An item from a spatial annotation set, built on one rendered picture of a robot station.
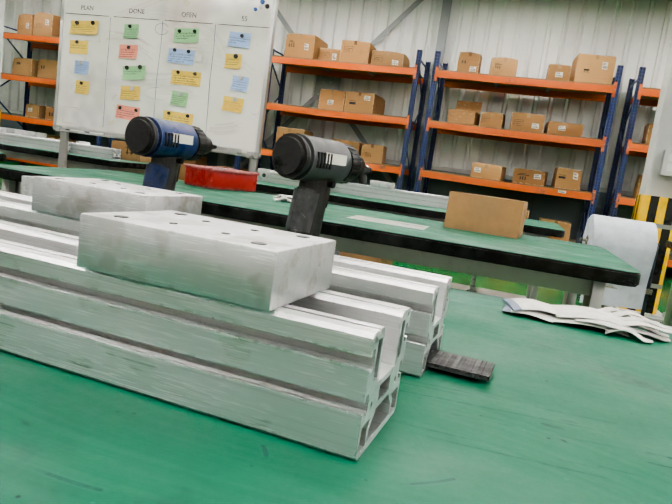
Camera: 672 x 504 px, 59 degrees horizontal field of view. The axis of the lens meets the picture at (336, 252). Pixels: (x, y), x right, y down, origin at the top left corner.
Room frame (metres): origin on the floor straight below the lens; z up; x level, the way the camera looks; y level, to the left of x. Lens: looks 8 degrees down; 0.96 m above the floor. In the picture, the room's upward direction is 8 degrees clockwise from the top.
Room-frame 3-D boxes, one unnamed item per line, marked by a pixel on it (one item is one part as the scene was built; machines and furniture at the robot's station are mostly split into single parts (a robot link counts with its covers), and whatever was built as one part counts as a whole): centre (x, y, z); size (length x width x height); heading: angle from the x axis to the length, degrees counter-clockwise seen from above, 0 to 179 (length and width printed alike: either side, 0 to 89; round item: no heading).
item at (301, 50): (10.82, 0.28, 1.58); 2.83 x 0.98 x 3.15; 74
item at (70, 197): (0.72, 0.27, 0.87); 0.16 x 0.11 x 0.07; 71
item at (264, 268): (0.46, 0.09, 0.87); 0.16 x 0.11 x 0.07; 71
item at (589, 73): (9.97, -2.60, 1.59); 2.83 x 0.98 x 3.17; 74
